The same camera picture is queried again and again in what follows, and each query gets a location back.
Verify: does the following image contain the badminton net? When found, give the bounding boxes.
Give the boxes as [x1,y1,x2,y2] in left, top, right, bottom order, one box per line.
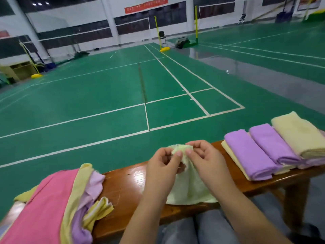
[36,18,155,46]

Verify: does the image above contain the yellow white striped cloth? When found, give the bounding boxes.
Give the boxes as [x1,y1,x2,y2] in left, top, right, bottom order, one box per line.
[82,196,115,232]

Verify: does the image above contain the red wall poster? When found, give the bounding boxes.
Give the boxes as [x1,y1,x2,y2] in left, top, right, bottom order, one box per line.
[299,0,324,11]

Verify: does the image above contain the hot pink towel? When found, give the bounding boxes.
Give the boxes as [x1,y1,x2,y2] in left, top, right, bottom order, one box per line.
[0,169,80,244]

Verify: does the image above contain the purple towel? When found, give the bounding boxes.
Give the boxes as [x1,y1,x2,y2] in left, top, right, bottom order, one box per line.
[224,129,281,181]
[71,201,95,244]
[249,123,303,167]

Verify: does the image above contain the person's left hand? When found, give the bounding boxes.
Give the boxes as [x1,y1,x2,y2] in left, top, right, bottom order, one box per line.
[144,147,184,202]

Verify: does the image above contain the person's right hand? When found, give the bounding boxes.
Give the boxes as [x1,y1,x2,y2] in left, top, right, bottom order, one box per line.
[184,140,239,199]

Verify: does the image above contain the black sports bag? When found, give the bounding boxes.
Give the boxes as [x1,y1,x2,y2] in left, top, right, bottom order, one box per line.
[175,37,191,49]

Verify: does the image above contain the light pink towel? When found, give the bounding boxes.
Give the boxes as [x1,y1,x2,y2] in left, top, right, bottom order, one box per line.
[299,157,325,170]
[84,171,106,202]

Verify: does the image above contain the pale yellow towel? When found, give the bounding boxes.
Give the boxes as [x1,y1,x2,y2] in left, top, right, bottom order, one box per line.
[274,165,295,175]
[220,140,252,181]
[14,163,95,244]
[270,111,325,160]

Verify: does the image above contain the light green striped towel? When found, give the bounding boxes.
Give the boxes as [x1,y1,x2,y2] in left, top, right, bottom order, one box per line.
[166,144,219,205]

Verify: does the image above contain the person's left forearm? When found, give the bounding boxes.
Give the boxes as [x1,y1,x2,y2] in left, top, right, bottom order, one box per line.
[120,193,169,244]

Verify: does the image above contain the person's grey trousers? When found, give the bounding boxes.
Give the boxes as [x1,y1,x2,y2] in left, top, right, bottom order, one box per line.
[157,193,286,244]

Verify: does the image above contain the brown wooden bench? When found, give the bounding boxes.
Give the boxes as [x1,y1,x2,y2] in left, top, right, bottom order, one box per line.
[0,140,325,242]

